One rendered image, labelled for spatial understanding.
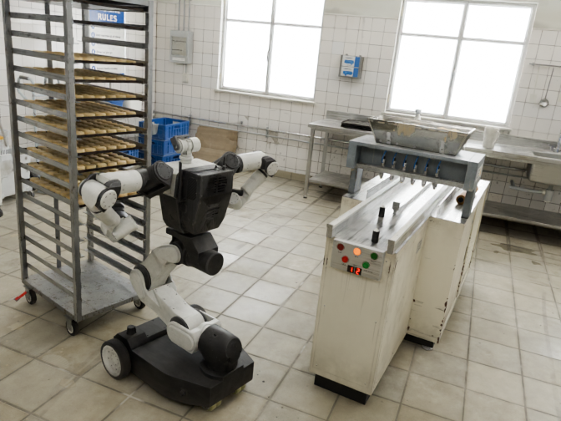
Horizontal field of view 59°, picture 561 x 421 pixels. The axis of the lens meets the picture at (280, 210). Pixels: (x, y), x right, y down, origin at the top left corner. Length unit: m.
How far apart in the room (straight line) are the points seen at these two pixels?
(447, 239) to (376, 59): 3.69
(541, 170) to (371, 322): 3.55
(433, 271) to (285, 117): 4.07
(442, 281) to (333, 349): 0.81
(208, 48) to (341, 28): 1.84
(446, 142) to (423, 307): 0.97
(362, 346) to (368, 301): 0.23
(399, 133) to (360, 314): 1.07
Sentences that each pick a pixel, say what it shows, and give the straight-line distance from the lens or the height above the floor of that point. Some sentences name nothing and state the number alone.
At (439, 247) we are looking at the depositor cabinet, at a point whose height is 0.67.
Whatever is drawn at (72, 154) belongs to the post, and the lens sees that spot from 2.67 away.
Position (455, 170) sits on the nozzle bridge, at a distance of 2.91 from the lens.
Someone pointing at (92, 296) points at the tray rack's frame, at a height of 0.15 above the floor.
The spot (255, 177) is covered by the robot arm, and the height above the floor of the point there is 0.99.
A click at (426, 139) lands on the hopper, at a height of 1.25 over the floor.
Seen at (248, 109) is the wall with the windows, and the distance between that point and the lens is 6.83.
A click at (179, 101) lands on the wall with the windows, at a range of 7.35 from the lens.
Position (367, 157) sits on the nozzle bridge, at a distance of 3.02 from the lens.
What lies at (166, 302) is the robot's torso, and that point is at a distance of 2.61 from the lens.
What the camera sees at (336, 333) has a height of 0.35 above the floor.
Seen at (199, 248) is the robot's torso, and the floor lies 0.75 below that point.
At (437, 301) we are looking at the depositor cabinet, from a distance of 3.06.
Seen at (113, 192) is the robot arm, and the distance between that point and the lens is 1.96.
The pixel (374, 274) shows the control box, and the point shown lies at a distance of 2.29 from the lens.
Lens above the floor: 1.64
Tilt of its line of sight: 18 degrees down
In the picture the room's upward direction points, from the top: 6 degrees clockwise
